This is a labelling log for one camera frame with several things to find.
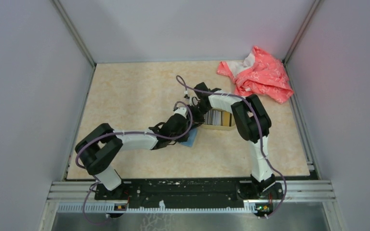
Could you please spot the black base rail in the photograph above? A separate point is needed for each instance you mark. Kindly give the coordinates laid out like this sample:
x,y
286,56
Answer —
x,y
188,193

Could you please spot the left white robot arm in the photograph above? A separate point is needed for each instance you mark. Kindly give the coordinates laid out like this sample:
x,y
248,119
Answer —
x,y
98,149

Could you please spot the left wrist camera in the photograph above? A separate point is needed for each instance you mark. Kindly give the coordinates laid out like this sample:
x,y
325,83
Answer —
x,y
181,111

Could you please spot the beige tray of cards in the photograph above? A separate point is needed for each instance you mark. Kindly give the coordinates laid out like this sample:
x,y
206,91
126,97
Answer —
x,y
219,120

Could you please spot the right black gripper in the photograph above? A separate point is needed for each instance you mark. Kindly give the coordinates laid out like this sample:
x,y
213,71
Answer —
x,y
196,121

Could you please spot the beige card holder wallet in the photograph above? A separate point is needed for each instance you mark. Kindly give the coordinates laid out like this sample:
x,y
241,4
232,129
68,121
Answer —
x,y
191,138

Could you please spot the pink crumpled cloth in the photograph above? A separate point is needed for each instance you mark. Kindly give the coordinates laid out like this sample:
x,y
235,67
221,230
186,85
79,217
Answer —
x,y
259,73

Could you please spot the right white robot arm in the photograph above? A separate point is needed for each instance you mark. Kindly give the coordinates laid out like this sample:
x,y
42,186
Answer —
x,y
252,123

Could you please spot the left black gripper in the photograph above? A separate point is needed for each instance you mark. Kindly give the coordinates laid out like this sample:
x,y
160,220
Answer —
x,y
184,137

